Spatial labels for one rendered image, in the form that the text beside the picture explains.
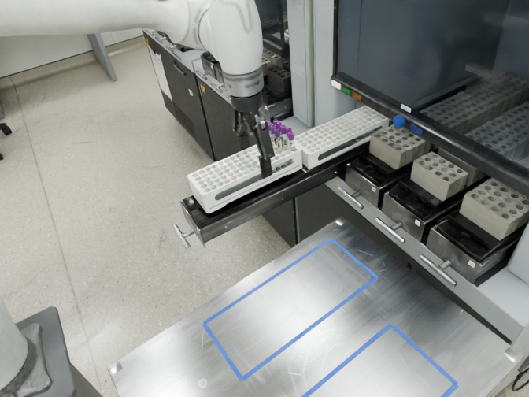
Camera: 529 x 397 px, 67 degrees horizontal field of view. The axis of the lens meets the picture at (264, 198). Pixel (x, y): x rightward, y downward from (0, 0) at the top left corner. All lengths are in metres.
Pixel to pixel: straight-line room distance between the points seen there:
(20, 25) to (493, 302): 1.01
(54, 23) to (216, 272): 1.45
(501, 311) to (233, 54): 0.78
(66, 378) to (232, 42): 0.79
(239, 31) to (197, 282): 1.34
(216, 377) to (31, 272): 1.71
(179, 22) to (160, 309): 1.31
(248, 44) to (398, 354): 0.65
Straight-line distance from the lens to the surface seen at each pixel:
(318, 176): 1.14
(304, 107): 1.42
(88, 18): 0.77
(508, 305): 1.02
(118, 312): 1.99
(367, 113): 1.27
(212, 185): 1.00
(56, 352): 1.09
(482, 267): 0.98
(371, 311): 0.84
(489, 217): 1.00
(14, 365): 1.02
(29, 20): 0.72
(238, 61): 0.88
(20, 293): 2.31
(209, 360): 0.80
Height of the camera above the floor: 1.53
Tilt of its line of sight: 43 degrees down
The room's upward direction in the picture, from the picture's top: 8 degrees counter-clockwise
